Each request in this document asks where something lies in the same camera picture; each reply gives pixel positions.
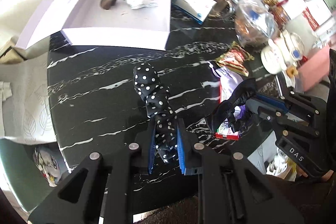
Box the black hair scrunchie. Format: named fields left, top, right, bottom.
left=205, top=78, right=257, bottom=134

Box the red white spicy snack packet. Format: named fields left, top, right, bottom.
left=215, top=106, right=243, bottom=140

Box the black polka dot scrunchie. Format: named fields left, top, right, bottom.
left=133, top=63, right=178, bottom=164

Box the lavender drawstring pouch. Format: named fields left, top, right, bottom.
left=213, top=67, right=243, bottom=102

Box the right hand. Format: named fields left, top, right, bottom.
left=296, top=168, right=334, bottom=181

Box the yellow pastry on tissue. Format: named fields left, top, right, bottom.
left=284, top=65, right=298, bottom=88

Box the pink paper bag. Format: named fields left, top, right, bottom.
left=298, top=46, right=331, bottom=92

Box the white cartoon dog cup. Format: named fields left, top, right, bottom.
left=260, top=30, right=305, bottom=75

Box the clear plastic bag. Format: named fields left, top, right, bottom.
left=235, top=0, right=279, bottom=47

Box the white blue medicine box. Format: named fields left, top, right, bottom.
left=171, top=0, right=217, bottom=25

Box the white open gift box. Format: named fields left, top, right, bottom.
left=16, top=0, right=171, bottom=51

